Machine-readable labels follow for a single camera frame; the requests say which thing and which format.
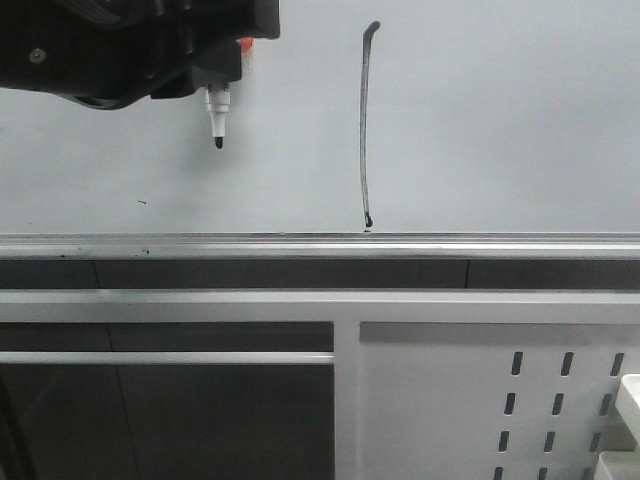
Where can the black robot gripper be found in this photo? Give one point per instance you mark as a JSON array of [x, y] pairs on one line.
[[107, 55]]

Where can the red round magnet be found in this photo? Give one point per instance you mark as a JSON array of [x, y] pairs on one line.
[[246, 45]]

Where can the white black whiteboard marker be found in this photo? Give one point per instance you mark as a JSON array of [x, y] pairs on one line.
[[218, 102]]

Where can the white whiteboard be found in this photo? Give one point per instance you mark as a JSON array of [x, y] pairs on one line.
[[428, 116]]

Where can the white perforated pegboard panel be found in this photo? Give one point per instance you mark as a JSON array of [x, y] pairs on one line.
[[491, 401]]

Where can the white plastic bin upper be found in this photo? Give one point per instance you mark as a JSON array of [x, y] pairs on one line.
[[627, 403]]

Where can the white plastic bin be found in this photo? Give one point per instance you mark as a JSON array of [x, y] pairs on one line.
[[618, 465], [627, 403]]

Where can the white plastic bin lower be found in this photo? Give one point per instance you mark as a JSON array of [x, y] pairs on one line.
[[618, 465]]

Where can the aluminium whiteboard tray rail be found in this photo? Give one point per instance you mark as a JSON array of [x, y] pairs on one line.
[[580, 246]]

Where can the white metal frame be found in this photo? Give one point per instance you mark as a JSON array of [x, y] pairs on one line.
[[217, 384]]

